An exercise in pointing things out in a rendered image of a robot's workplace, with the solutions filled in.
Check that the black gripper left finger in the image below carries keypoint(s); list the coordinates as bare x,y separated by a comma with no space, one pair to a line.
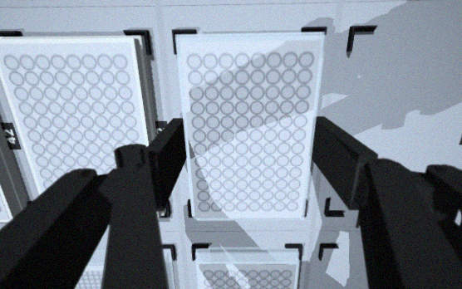
41,248

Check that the grey flat deck plate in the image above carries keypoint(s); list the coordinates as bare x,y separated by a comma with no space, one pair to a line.
163,54

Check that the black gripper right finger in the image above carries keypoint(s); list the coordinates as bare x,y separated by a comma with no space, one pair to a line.
404,247

